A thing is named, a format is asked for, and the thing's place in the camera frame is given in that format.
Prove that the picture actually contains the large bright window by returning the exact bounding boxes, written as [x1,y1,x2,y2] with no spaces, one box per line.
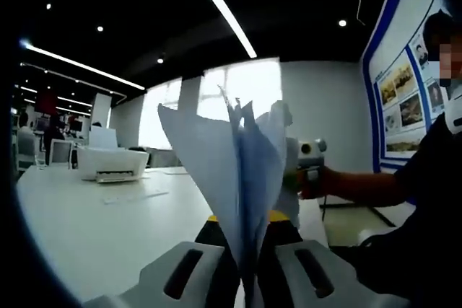
[198,58,282,121]

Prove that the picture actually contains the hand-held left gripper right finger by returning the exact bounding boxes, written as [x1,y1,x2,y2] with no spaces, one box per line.
[258,209,409,308]

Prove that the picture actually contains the red screen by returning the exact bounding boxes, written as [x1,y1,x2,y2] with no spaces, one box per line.
[38,89,58,110]

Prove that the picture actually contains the white chest device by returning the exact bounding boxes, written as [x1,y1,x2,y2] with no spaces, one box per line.
[445,113,462,134]

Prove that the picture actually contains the white printer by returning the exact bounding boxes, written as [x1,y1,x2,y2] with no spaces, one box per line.
[76,127,150,183]

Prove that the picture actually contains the person's head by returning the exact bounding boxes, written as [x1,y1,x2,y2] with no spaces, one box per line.
[422,10,462,53]

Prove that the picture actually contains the white desk monitor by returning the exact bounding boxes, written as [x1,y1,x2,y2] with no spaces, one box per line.
[48,138,75,170]

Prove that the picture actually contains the grey office chair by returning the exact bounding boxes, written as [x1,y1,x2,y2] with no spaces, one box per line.
[16,131,37,172]

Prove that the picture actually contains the narrow bright window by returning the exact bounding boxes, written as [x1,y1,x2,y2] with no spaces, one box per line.
[139,79,183,150]

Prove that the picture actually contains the long ceiling light strip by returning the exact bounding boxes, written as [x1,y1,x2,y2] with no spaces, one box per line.
[178,0,258,59]
[21,43,145,91]

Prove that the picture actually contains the person's right hand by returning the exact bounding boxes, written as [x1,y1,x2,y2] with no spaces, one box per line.
[300,167,347,201]

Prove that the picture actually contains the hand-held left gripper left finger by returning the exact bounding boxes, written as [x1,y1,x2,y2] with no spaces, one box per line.
[82,215,240,308]

